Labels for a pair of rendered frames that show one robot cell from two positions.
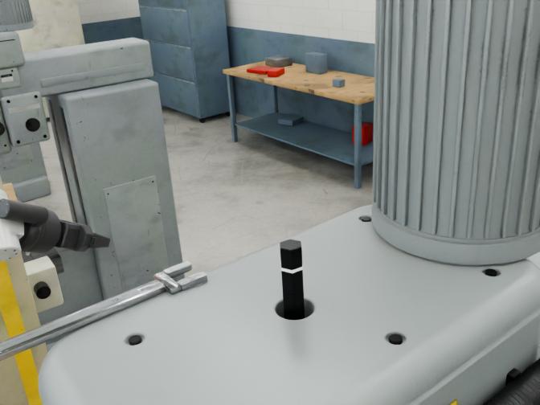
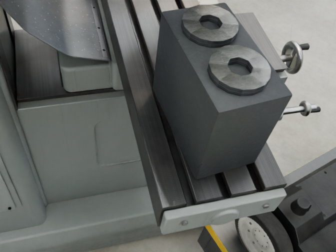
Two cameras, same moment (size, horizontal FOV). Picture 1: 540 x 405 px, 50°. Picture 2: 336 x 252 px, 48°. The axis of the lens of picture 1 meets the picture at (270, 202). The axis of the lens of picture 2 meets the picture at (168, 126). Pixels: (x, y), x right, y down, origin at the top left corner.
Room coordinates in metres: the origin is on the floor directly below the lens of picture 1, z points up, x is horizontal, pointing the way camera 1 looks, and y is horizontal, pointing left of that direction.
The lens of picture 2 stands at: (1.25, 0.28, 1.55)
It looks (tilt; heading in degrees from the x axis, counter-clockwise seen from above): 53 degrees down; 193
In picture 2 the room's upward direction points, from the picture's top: 10 degrees clockwise
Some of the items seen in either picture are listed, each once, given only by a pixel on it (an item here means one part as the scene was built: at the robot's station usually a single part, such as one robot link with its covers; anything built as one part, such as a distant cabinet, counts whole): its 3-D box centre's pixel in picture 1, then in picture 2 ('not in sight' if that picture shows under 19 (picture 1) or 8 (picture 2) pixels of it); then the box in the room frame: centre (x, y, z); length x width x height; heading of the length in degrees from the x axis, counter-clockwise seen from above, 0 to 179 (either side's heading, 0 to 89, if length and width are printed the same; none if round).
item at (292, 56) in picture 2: not in sight; (282, 58); (0.16, 0.39, 0.69); 0.16 x 0.12 x 0.12; 126
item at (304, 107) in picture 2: not in sight; (294, 109); (0.25, 0.49, 0.57); 0.22 x 0.06 x 0.06; 126
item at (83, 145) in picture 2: not in sight; (146, 111); (0.44, 0.00, 0.49); 0.80 x 0.30 x 0.60; 126
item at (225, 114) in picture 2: not in sight; (211, 88); (0.80, 0.24, 1.09); 0.22 x 0.12 x 0.20; 43
